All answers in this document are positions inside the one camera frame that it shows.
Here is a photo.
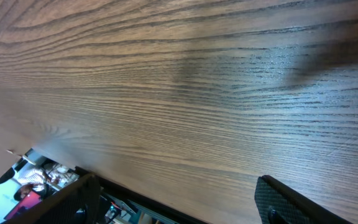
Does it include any red object in background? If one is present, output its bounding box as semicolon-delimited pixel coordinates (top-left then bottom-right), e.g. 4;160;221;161
4;191;42;220

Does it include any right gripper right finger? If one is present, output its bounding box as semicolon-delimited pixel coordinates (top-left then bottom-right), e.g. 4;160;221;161
254;175;351;224

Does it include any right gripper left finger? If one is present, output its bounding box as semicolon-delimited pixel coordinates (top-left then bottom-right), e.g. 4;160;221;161
5;174;101;224

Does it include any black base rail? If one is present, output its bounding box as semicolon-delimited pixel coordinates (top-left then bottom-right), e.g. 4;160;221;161
73;166;211;224

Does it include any person in striped shirt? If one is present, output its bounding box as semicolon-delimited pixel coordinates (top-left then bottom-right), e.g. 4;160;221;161
14;163;73;202

